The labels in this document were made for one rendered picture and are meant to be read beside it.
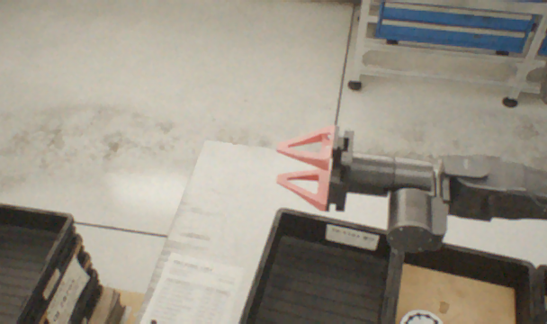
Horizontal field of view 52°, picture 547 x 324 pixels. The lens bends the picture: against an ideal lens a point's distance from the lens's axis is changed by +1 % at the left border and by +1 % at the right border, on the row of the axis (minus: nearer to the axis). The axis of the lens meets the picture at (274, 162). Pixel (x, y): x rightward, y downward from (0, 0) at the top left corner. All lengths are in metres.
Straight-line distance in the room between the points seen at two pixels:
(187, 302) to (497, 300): 0.76
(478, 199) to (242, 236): 0.96
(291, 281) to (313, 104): 1.78
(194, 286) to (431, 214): 0.93
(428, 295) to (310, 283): 0.28
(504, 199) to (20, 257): 1.56
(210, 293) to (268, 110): 1.65
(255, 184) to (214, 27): 2.03
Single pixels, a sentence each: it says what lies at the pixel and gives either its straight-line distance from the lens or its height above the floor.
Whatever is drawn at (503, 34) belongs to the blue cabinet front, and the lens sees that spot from 3.00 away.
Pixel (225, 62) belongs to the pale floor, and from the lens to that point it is 3.33.
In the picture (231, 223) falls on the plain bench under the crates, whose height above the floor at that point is 0.70.
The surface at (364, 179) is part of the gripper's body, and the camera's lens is 0.73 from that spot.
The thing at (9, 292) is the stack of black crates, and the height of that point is 0.49.
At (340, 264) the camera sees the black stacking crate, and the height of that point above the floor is 0.83.
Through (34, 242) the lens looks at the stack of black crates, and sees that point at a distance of 2.00.
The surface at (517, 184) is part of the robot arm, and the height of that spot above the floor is 1.48.
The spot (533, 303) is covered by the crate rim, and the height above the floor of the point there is 0.93.
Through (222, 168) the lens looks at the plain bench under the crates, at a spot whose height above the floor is 0.70.
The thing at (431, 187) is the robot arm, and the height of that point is 1.47.
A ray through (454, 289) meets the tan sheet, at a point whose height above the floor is 0.83.
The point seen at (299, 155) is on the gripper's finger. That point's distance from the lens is 0.72.
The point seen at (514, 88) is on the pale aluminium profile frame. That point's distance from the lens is 3.20.
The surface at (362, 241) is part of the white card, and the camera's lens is 1.39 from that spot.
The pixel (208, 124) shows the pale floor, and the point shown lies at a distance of 2.93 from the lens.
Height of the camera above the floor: 2.01
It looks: 48 degrees down
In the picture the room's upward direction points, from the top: straight up
